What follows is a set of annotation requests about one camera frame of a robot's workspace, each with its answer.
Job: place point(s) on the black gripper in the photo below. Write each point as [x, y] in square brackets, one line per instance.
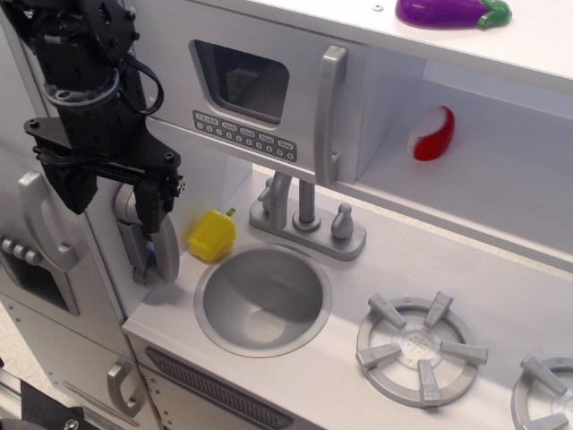
[111, 140]

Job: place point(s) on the white toy microwave door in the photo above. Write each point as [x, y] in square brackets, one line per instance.
[248, 82]

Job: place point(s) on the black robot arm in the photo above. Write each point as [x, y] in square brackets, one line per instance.
[93, 80]

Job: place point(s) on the grey toy telephone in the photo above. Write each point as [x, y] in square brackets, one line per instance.
[154, 256]

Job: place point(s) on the yellow toy bell pepper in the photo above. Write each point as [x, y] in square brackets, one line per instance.
[214, 233]

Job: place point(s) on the grey ice dispenser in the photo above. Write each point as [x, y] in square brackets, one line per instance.
[29, 270]

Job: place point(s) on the round metal sink bowl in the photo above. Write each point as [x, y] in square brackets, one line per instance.
[263, 300]

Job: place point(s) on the grey oven vent panel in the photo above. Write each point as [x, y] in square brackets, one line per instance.
[222, 394]

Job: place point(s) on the grey toy faucet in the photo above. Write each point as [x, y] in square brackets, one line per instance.
[299, 220]

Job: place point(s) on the red white toy radish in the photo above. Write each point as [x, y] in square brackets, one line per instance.
[432, 135]

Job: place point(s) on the grey stove burner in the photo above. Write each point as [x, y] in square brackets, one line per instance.
[542, 395]
[418, 352]

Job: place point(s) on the purple toy eggplant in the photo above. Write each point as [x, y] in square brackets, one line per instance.
[453, 14]

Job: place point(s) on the grey fridge door handle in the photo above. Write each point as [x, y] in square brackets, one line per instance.
[33, 192]

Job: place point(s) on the grey lower fridge handle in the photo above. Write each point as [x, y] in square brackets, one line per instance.
[125, 389]

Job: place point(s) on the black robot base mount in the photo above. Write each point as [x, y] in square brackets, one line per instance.
[25, 407]

